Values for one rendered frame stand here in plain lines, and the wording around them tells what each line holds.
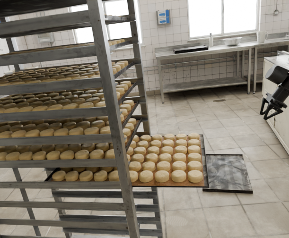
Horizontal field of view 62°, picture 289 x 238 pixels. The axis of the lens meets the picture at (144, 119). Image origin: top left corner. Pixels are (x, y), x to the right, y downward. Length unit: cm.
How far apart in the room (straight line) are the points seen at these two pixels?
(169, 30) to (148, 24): 42
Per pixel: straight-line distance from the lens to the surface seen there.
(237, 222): 199
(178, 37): 517
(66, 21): 74
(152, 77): 523
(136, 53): 111
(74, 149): 96
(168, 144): 106
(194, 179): 84
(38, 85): 81
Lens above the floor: 136
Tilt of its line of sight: 20 degrees down
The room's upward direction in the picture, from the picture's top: 7 degrees counter-clockwise
